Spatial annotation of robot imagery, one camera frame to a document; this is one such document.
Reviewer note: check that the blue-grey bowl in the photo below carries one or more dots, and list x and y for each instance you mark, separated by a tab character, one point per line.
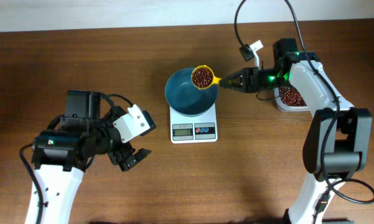
185	98

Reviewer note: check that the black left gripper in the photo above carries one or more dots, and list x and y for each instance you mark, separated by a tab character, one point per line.
121	155

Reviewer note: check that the red adzuki beans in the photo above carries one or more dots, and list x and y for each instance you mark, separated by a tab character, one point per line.
291	97

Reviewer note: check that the scooped red beans portion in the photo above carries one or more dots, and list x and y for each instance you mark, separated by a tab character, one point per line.
202	77

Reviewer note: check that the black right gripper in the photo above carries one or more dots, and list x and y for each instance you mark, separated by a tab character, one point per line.
249	79

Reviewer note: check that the yellow plastic measuring scoop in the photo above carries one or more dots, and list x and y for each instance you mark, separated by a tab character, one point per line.
215	81

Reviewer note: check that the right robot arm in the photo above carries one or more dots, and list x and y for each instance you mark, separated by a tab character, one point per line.
336	145

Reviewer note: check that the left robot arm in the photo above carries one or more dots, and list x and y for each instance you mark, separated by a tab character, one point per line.
92	125

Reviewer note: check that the white digital kitchen scale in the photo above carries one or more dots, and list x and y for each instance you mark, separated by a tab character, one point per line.
198	128

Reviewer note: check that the clear plastic container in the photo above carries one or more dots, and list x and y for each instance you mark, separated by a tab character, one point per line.
284	108

